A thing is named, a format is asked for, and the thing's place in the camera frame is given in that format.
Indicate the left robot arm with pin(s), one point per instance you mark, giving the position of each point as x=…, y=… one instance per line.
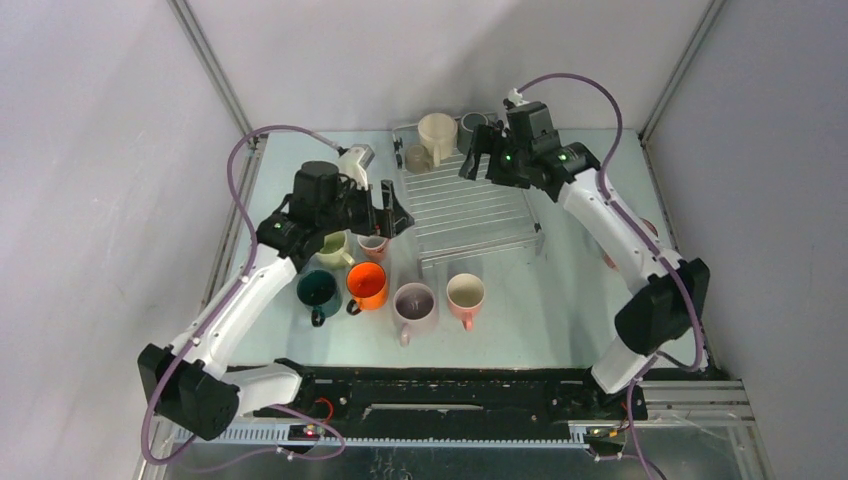
x=188, y=381

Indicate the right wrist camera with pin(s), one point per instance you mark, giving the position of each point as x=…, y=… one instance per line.
x=514, y=101

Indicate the clear acrylic dish rack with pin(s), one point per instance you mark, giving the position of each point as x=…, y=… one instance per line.
x=458, y=219

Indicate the mauve grey mug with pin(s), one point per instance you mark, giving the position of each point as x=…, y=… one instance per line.
x=415, y=311

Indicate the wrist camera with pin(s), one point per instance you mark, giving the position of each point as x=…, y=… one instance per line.
x=514, y=101
x=354, y=162

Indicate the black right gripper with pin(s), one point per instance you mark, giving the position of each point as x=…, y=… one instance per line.
x=490, y=140

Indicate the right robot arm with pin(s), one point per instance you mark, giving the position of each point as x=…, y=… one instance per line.
x=668, y=291

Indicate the small salmon pink mug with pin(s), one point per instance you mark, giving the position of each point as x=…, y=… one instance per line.
x=375, y=248

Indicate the cream beige mug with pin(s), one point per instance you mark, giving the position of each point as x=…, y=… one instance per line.
x=438, y=134

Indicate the small beige cup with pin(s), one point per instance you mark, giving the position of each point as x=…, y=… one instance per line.
x=418, y=160

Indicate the light green mug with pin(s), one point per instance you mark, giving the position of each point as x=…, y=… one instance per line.
x=336, y=251

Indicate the dark teal mug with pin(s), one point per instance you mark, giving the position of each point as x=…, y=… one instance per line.
x=318, y=291

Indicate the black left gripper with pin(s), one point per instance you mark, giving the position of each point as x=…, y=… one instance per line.
x=368, y=226

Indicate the orange mug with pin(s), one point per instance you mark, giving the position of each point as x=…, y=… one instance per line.
x=367, y=283

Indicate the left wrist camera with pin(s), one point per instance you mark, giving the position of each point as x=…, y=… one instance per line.
x=354, y=162

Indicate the dark grey mug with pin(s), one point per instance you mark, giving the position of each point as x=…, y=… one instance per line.
x=466, y=127

